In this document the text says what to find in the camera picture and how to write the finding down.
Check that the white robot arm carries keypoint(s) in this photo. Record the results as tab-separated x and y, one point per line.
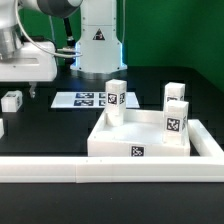
91	34

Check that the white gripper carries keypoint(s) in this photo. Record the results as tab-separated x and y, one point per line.
29	64

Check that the white square table top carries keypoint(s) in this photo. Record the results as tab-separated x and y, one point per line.
140	135

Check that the marker plate with tags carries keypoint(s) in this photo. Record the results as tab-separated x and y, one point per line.
71	100

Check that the white block at left edge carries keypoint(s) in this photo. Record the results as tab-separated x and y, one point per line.
1	128

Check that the white L-shaped obstacle fence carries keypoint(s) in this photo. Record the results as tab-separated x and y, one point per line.
206	166

